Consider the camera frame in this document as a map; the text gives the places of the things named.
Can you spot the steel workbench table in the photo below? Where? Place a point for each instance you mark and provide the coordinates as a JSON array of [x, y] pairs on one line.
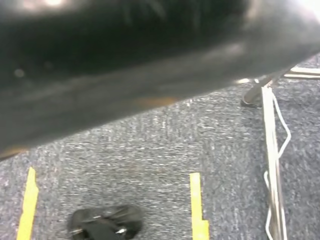
[[271, 149]]

